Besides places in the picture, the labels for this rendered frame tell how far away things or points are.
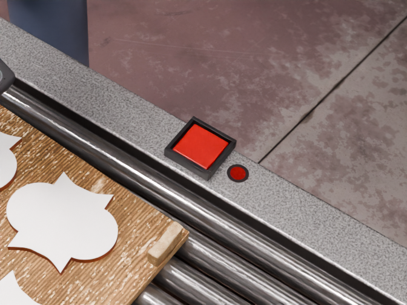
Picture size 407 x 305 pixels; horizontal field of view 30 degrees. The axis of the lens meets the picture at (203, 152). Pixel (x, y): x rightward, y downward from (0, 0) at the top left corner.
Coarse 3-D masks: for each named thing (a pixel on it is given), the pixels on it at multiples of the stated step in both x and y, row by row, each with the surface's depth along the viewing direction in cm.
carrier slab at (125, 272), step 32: (0, 128) 106; (32, 128) 107; (32, 160) 104; (64, 160) 104; (0, 192) 100; (96, 192) 102; (128, 192) 102; (0, 224) 97; (128, 224) 99; (160, 224) 100; (0, 256) 95; (32, 256) 95; (128, 256) 96; (32, 288) 93; (64, 288) 93; (96, 288) 93; (128, 288) 94
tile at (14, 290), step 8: (8, 280) 92; (0, 288) 91; (8, 288) 91; (16, 288) 91; (0, 296) 91; (8, 296) 91; (16, 296) 91; (24, 296) 91; (0, 304) 90; (8, 304) 90; (16, 304) 90; (24, 304) 90; (32, 304) 90; (40, 304) 90
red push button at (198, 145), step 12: (192, 132) 110; (204, 132) 110; (180, 144) 109; (192, 144) 109; (204, 144) 109; (216, 144) 109; (192, 156) 108; (204, 156) 108; (216, 156) 108; (204, 168) 107
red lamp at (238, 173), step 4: (232, 168) 109; (236, 168) 109; (240, 168) 109; (232, 172) 108; (236, 172) 108; (240, 172) 108; (244, 172) 108; (232, 176) 108; (236, 176) 108; (240, 176) 108; (244, 176) 108
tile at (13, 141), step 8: (0, 136) 104; (8, 136) 105; (0, 144) 104; (8, 144) 104; (16, 144) 105; (0, 152) 103; (8, 152) 103; (0, 160) 102; (8, 160) 102; (0, 168) 101; (8, 168) 101; (16, 168) 102; (0, 176) 101; (8, 176) 101; (0, 184) 100; (8, 184) 101
